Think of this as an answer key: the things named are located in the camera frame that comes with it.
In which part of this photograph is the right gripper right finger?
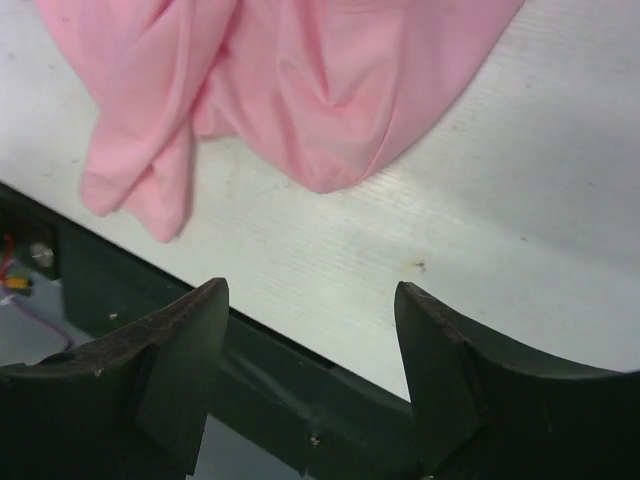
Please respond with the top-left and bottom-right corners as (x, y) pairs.
(394, 282), (639, 479)

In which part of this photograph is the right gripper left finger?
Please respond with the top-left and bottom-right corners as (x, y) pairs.
(1, 278), (229, 479)

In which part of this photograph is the pink t shirt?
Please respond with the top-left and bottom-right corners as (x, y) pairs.
(38, 0), (521, 242)

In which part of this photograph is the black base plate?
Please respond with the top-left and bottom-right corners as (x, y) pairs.
(1, 187), (421, 479)

